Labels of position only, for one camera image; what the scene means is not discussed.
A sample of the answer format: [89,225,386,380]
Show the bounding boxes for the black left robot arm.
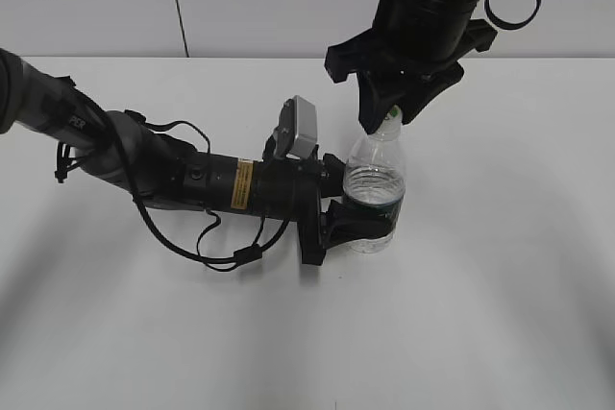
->
[1,51,394,266]

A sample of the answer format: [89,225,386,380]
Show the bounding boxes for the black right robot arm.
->
[325,0,497,134]

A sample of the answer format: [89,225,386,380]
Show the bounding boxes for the white green bottle cap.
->
[380,105,403,131]

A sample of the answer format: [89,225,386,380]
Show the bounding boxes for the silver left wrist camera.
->
[273,95,318,159]

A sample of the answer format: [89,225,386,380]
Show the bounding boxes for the clear green-label water bottle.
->
[343,117,406,224]

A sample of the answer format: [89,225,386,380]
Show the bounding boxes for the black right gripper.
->
[325,0,497,134]

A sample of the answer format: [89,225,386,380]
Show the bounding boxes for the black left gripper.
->
[225,153,397,266]

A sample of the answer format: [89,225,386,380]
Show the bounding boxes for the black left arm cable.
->
[52,109,292,273]

